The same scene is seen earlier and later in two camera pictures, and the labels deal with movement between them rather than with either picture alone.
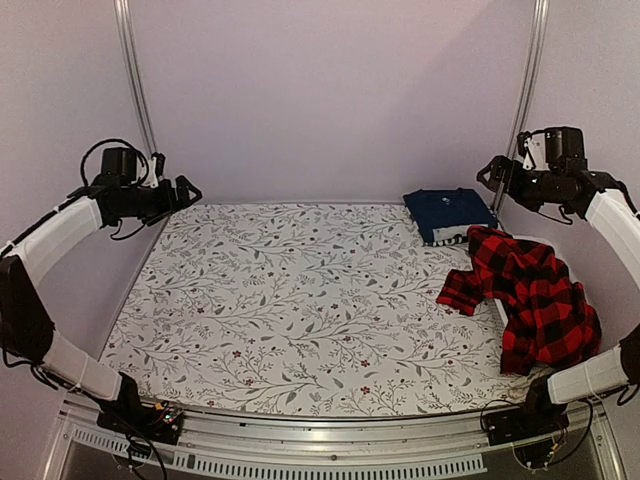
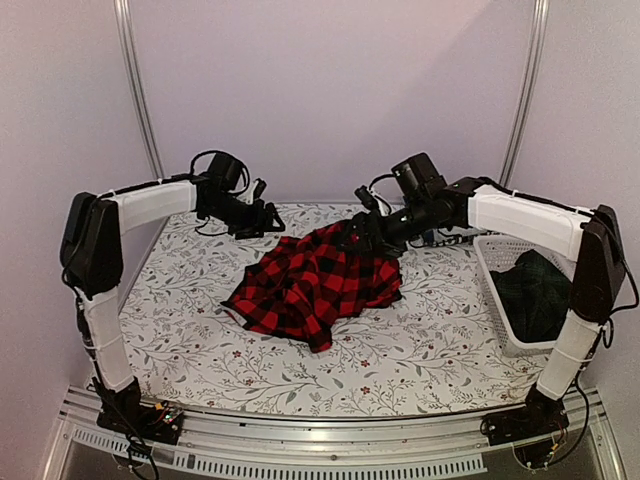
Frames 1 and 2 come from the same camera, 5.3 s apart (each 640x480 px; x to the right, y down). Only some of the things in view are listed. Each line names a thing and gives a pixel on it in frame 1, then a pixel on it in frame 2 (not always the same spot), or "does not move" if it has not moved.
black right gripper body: (522, 189) → (372, 219)
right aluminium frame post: (539, 22) does not move
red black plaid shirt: (550, 319) → (301, 287)
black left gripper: (169, 202) → (258, 223)
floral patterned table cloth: (306, 309) does not move
